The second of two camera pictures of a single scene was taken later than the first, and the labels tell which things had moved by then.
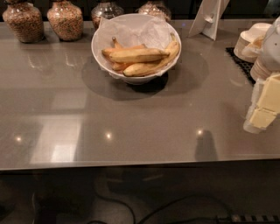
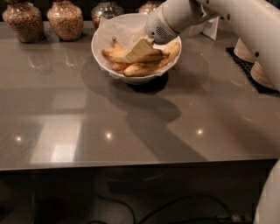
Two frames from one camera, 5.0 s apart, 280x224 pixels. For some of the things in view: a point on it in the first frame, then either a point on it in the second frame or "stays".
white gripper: x=271 y=51 → x=157 y=26
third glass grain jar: x=108 y=10 stays
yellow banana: x=129 y=55 stays
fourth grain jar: x=155 y=9 stays
